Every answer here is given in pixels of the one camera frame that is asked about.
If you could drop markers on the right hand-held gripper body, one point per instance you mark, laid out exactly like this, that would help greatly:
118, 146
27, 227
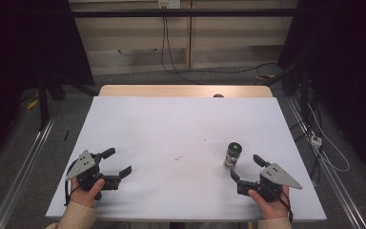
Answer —
274, 176

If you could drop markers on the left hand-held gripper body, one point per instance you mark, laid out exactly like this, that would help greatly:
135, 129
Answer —
85, 165

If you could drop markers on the clear spice jar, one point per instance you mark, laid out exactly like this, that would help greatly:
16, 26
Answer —
231, 160

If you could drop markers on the person's left hand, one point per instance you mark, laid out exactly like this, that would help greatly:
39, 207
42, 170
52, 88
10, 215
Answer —
84, 197

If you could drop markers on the person's right hand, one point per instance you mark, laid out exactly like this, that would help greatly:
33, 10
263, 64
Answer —
273, 210

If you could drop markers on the small black floor item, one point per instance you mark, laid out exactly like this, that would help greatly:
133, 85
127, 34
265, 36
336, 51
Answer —
66, 135

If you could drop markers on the white power strip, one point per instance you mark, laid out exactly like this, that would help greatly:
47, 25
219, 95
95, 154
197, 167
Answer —
316, 141

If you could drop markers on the black metal stand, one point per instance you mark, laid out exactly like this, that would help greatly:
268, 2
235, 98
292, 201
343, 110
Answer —
43, 105

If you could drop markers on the yellow floor tape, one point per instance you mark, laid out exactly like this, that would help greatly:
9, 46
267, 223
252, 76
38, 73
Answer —
32, 104

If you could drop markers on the black curtain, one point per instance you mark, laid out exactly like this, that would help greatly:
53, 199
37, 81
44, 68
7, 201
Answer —
19, 47
346, 63

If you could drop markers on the black horizontal bar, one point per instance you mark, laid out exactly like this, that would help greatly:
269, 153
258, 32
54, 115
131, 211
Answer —
184, 13

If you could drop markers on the aluminium floor rail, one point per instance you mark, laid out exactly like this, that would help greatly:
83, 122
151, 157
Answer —
22, 178
333, 181

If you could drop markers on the white wall socket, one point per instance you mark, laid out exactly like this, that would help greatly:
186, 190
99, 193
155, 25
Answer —
169, 3

